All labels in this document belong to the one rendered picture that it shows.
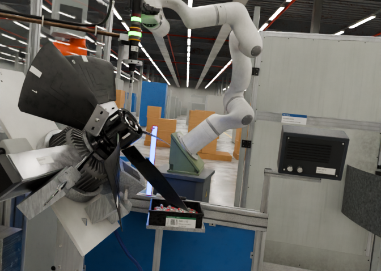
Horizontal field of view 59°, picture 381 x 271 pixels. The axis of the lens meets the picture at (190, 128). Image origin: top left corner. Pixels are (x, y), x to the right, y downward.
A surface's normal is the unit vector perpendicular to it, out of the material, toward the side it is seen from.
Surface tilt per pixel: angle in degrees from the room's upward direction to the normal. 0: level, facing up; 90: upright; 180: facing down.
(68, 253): 90
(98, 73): 47
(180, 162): 90
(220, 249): 90
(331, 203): 90
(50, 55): 70
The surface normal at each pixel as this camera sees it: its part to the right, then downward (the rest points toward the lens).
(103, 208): -0.26, -0.07
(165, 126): 0.04, 0.07
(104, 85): 0.37, -0.60
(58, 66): 0.83, -0.18
